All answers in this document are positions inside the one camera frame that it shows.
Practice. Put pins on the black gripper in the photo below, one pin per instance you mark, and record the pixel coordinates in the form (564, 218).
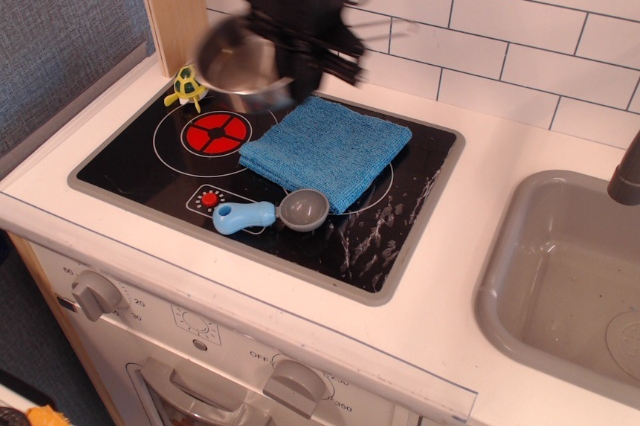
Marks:
(310, 40)

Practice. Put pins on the yellow object bottom left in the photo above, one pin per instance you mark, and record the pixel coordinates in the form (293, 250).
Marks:
(46, 416)

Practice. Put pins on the stainless steel pot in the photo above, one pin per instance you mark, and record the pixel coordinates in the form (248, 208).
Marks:
(239, 64)

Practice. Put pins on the grey left timer knob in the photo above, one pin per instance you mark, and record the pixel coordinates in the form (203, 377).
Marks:
(95, 294)

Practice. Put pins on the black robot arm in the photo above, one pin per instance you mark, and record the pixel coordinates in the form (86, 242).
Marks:
(310, 40)

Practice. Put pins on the black toy stove top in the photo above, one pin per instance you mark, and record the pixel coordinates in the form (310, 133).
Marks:
(175, 166)

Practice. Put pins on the grey oven door handle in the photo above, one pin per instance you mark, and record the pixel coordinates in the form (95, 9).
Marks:
(195, 396)

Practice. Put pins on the blue folded cloth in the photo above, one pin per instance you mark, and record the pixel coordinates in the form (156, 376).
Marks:
(328, 147)

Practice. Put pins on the green yellow toy turtle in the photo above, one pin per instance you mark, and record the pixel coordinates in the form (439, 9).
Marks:
(187, 88)

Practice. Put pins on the grey right oven knob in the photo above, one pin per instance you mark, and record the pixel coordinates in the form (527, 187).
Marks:
(296, 387)

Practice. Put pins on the grey faucet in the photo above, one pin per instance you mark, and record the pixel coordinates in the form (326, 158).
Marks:
(624, 185)

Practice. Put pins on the grey plastic sink basin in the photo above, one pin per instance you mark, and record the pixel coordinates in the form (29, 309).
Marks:
(560, 291)

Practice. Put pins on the blue grey toy scoop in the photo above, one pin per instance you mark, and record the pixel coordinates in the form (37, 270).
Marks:
(302, 210)

